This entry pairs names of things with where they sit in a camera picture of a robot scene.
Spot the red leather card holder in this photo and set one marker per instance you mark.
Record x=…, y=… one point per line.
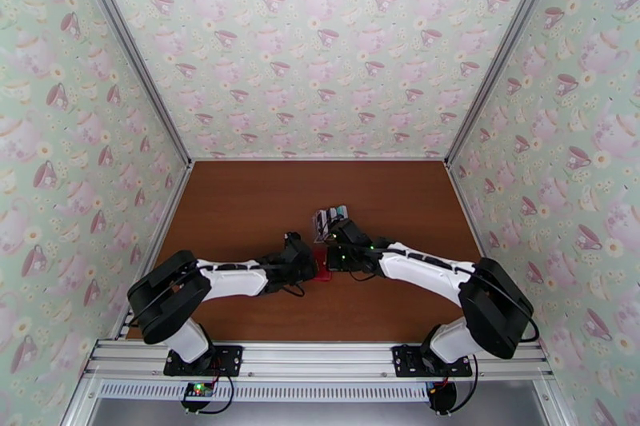
x=324, y=275

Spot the teal plastic card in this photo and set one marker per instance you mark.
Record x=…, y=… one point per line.
x=341, y=212

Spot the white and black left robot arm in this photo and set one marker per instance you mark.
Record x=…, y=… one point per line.
x=235, y=282

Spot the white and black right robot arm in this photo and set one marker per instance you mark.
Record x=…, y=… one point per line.
x=425, y=275

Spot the circuit board with green light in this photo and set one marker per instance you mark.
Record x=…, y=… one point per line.
x=197, y=391

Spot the black round controller box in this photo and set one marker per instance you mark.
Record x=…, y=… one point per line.
x=442, y=397

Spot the aluminium front frame rail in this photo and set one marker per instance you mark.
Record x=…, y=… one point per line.
x=320, y=359

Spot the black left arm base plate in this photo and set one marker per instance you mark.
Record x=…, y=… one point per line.
x=227, y=359

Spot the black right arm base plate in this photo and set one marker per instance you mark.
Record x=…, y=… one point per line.
x=405, y=359

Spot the aluminium table back rail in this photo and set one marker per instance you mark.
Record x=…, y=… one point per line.
x=320, y=159

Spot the aluminium table side rail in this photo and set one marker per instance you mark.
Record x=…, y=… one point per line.
x=168, y=220
x=471, y=220

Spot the aluminium corner post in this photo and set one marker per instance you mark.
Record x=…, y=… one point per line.
x=505, y=47
x=131, y=47

